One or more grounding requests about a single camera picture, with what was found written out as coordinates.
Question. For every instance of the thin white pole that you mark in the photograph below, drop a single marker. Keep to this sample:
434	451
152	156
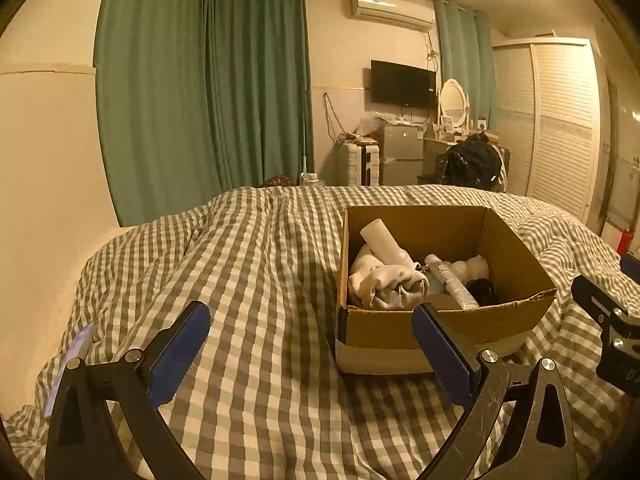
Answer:
305	150

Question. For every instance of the white printed tube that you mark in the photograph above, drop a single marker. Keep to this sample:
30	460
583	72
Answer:
452	282

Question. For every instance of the red fire extinguisher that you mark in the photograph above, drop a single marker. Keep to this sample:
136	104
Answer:
625	241

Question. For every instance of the striped cloth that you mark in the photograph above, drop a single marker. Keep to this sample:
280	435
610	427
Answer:
505	170

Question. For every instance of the white knitted glove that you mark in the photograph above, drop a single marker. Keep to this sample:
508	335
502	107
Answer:
382	282

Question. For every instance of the dark patterned bag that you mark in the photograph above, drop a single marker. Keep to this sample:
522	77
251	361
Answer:
278	181

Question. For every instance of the small picture frame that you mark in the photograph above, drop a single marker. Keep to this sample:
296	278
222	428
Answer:
445	121

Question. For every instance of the white louvred wardrobe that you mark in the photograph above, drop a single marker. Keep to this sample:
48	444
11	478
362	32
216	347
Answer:
555	125

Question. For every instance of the smartphone with lit screen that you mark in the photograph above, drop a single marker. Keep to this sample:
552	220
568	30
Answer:
82	342

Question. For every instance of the black wall television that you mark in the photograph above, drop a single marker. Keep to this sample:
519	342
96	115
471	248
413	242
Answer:
403	83

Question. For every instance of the cardboard box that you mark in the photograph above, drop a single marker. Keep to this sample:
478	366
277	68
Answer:
395	330

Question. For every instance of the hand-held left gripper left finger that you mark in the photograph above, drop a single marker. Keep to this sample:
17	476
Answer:
182	347

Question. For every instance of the clear plastic bag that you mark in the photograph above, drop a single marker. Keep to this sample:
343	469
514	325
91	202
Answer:
370	122

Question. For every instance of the light green curtain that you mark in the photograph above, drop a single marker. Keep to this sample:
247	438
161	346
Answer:
462	45

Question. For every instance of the white cylindrical bottle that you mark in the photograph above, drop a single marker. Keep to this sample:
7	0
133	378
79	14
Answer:
385	242

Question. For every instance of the black round object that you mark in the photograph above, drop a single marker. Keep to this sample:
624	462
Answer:
481	292

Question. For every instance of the small white contoured bottle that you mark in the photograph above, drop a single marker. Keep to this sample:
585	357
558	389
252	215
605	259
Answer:
470	267

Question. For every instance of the white oval vanity mirror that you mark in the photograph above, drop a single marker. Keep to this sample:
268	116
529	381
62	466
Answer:
454	100

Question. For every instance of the white hard-shell suitcase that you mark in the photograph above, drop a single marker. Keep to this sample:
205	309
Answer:
356	165

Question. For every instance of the white dressing table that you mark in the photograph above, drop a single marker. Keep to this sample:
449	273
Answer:
432	152

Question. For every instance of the dark green curtain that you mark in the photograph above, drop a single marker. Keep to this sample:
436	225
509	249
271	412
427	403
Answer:
257	85
155	90

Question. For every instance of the clear water jug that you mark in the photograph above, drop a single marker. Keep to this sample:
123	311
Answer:
310	180

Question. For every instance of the white wall air conditioner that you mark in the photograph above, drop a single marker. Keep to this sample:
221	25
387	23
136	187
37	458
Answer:
390	7

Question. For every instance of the small grey refrigerator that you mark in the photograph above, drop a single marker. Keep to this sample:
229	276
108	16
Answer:
401	155

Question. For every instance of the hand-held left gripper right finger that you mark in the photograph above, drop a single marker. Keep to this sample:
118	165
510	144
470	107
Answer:
442	355

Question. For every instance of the black backpack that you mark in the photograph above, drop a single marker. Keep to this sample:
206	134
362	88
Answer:
470	162

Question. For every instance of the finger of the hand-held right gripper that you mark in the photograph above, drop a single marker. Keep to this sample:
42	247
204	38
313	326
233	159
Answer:
600	300
631	265

